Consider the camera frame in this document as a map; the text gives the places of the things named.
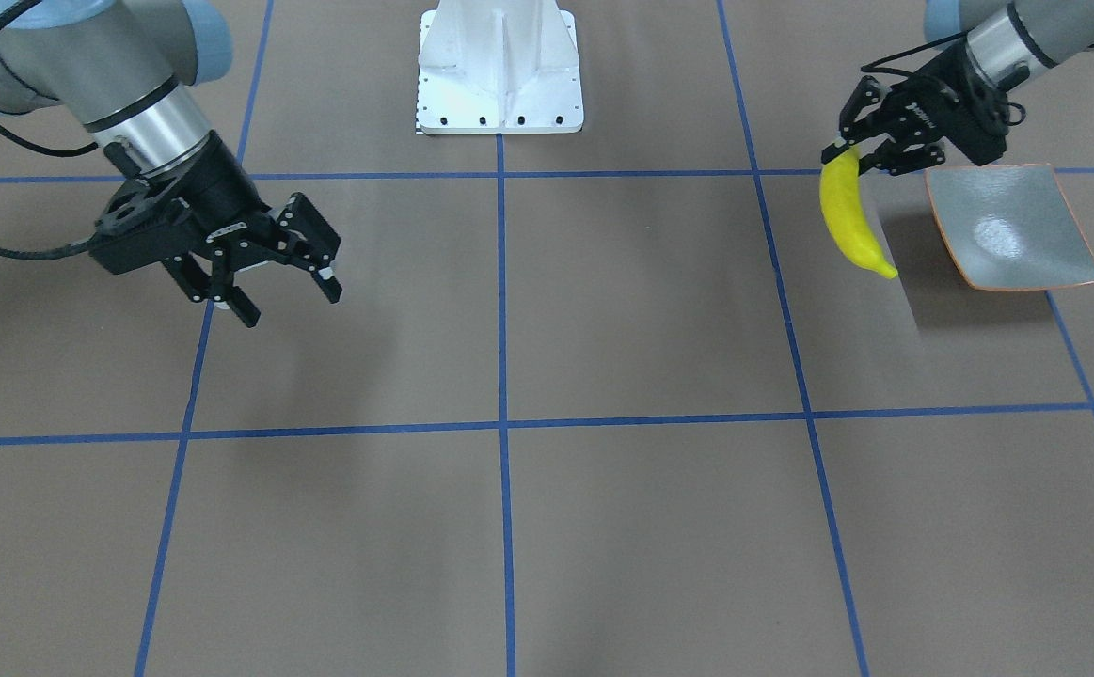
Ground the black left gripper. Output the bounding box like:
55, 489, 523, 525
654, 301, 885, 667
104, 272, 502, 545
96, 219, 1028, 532
823, 42, 1011, 176

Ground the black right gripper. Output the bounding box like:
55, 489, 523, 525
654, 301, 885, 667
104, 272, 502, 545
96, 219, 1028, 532
89, 132, 344, 327

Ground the yellow banana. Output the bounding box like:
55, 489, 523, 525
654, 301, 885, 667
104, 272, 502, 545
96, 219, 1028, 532
818, 145, 898, 281

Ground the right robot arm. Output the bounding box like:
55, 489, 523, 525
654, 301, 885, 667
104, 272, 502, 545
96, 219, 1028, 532
0, 1, 341, 327

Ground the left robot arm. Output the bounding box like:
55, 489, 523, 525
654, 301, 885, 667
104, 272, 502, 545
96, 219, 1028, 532
821, 1, 1094, 176

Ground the grey square plate orange rim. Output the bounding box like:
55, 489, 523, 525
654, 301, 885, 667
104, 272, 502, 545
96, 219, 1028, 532
926, 164, 1094, 292

